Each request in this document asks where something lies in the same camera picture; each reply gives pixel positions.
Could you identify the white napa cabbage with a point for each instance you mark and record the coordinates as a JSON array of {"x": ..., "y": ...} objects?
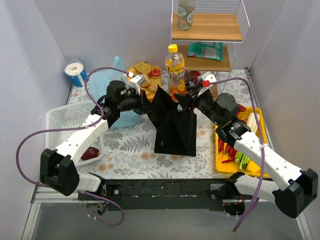
[{"x": 252, "y": 123}]

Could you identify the red toy lobster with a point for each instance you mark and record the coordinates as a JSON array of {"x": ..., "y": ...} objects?
[{"x": 230, "y": 151}]

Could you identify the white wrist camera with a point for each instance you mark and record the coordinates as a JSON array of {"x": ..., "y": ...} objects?
[
  {"x": 206, "y": 79},
  {"x": 136, "y": 83}
]

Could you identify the light blue plastic bag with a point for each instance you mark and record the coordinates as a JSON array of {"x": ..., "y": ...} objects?
[{"x": 97, "y": 86}]

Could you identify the clear glass bottle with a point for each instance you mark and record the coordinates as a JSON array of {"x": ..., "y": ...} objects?
[{"x": 185, "y": 17}]

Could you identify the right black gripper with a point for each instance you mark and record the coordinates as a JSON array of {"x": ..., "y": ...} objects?
[{"x": 192, "y": 98}]

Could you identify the red snack bag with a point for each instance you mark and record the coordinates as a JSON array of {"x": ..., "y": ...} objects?
[{"x": 191, "y": 80}]

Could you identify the round brown bread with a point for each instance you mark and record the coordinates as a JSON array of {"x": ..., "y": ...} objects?
[{"x": 143, "y": 67}]

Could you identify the red meat toy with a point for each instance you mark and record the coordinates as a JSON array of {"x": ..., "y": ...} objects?
[{"x": 90, "y": 153}]

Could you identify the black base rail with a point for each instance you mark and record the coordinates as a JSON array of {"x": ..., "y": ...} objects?
[{"x": 161, "y": 194}]

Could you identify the green label water bottle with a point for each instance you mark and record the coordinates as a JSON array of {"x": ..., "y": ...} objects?
[{"x": 179, "y": 108}]

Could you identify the yellow tray with vegetables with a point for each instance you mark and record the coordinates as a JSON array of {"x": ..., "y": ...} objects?
[{"x": 233, "y": 167}]

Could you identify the floral table mat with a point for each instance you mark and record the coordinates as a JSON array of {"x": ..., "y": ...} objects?
[{"x": 129, "y": 154}]

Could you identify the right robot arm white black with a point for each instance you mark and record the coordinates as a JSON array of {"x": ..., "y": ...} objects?
[{"x": 293, "y": 190}]

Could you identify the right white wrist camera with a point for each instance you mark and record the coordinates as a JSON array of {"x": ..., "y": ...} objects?
[{"x": 206, "y": 79}]

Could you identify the yellow bell pepper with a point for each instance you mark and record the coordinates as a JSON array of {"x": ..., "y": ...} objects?
[{"x": 252, "y": 167}]

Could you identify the orange juice bottle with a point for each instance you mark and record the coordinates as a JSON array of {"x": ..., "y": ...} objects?
[{"x": 175, "y": 67}]

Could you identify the oval bread loaf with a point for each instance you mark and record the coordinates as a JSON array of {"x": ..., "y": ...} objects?
[{"x": 146, "y": 81}]

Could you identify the toilet paper roll blue pack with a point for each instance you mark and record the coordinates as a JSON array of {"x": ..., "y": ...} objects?
[{"x": 75, "y": 72}]

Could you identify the black fabric grocery bag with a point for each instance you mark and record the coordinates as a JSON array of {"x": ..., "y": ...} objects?
[{"x": 175, "y": 131}]

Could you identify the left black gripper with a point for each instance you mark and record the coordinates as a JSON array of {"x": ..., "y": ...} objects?
[{"x": 144, "y": 101}]

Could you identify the orange bread tray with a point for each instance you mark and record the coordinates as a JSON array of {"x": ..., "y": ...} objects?
[{"x": 155, "y": 80}]

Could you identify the small bread bun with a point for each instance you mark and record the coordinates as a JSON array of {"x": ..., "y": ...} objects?
[{"x": 153, "y": 89}]

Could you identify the green snack packet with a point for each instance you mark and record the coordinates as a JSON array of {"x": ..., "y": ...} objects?
[{"x": 211, "y": 51}]

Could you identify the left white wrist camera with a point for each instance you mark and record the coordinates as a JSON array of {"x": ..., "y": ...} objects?
[{"x": 136, "y": 83}]

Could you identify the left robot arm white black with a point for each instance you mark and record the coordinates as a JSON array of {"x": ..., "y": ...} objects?
[{"x": 58, "y": 167}]

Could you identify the green celery sticks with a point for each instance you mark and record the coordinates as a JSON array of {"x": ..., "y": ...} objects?
[{"x": 242, "y": 160}]

